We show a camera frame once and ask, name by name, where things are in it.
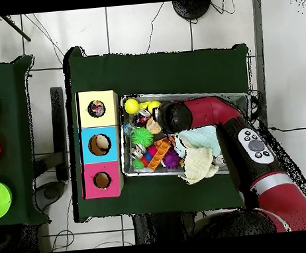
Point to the polka dot cloth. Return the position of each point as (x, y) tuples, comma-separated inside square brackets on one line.
[(96, 109)]

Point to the cream cloth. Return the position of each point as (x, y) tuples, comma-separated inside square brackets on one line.
[(199, 165)]

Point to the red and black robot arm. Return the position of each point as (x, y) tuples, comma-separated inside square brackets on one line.
[(210, 109)]

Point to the wooden three-hole box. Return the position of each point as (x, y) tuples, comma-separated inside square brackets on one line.
[(115, 148)]

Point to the silver mesh bin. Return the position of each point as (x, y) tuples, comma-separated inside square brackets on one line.
[(130, 171)]

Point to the green spiky ball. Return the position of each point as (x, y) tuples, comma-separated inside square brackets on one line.
[(142, 137)]

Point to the yellow ball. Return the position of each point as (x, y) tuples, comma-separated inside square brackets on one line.
[(153, 105), (131, 106)]

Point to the orange building block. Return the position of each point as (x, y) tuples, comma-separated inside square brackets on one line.
[(159, 153)]

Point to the purple spiky toy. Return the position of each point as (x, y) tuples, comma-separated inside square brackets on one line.
[(171, 159)]

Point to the dark green table cloth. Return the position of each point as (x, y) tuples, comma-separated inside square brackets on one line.
[(164, 72)]

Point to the gold soda can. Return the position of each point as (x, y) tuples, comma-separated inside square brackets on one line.
[(220, 161)]

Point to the black upright panel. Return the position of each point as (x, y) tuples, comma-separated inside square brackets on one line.
[(58, 113)]

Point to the grey stand foot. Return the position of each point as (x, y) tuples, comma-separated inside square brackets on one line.
[(50, 194)]

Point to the black round stand base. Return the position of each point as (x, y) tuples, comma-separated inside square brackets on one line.
[(192, 8)]

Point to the dark green side-table cloth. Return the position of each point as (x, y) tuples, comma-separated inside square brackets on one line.
[(5, 78)]

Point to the black rod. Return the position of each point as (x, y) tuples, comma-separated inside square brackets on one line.
[(16, 29)]

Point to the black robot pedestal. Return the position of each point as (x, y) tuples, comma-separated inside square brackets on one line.
[(164, 229)]

